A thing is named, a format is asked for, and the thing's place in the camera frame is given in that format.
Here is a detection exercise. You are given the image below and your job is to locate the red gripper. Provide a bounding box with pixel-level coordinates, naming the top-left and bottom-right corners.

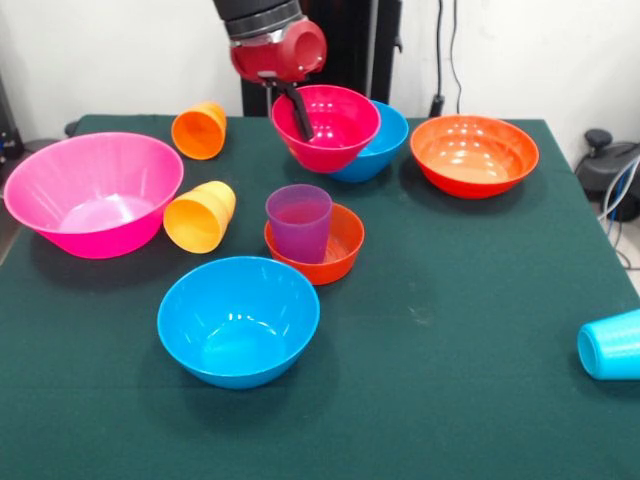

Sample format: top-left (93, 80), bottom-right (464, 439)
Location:
top-left (229, 17), bottom-right (329, 142)

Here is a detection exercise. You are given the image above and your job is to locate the small crimson bowl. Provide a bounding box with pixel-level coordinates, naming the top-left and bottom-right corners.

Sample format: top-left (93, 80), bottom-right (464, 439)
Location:
top-left (271, 84), bottom-right (382, 175)

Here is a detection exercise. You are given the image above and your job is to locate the blue bowl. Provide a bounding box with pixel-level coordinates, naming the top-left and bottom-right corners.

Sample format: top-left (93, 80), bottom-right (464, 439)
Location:
top-left (327, 99), bottom-right (410, 184)
top-left (157, 256), bottom-right (321, 390)

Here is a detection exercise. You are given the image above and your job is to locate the orange cup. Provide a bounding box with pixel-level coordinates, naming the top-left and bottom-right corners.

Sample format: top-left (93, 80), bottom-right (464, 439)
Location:
top-left (171, 101), bottom-right (229, 161)

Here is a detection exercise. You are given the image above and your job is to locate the purple cup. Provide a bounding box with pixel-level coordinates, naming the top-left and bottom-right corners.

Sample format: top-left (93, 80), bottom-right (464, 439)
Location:
top-left (264, 184), bottom-right (334, 265)

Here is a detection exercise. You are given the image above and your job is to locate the small orange bowl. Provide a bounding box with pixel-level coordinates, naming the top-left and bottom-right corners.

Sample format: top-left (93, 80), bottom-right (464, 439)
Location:
top-left (263, 202), bottom-right (366, 287)

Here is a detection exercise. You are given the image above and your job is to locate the yellow cup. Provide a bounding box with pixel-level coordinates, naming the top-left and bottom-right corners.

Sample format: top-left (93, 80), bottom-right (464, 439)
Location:
top-left (163, 180), bottom-right (237, 255)

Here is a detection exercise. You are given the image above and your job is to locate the large orange bowl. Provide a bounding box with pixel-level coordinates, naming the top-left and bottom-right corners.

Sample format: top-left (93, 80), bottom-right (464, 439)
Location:
top-left (410, 114), bottom-right (540, 200)

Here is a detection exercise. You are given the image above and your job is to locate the large pink bowl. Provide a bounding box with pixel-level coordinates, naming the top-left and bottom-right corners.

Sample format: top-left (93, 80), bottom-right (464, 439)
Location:
top-left (2, 132), bottom-right (185, 260)

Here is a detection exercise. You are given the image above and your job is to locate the light blue cup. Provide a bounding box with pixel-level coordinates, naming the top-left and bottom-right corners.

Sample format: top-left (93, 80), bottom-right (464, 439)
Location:
top-left (576, 308), bottom-right (640, 381)

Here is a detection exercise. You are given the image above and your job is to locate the black equipment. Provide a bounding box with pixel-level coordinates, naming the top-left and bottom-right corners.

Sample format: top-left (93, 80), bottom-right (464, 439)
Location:
top-left (0, 74), bottom-right (22, 166)

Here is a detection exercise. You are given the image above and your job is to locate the dark green table cloth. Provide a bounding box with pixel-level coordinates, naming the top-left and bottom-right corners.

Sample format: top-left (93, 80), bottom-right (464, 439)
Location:
top-left (0, 114), bottom-right (640, 480)

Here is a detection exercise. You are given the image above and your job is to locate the black wall cable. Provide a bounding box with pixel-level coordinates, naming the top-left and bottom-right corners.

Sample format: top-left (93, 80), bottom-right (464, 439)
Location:
top-left (429, 0), bottom-right (479, 121)

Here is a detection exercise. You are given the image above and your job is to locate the blue cable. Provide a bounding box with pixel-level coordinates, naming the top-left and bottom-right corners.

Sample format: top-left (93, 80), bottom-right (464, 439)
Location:
top-left (602, 159), bottom-right (640, 222)

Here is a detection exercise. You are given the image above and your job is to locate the white cable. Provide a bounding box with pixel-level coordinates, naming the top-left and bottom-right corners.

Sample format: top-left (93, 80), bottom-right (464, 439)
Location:
top-left (597, 154), bottom-right (640, 271)

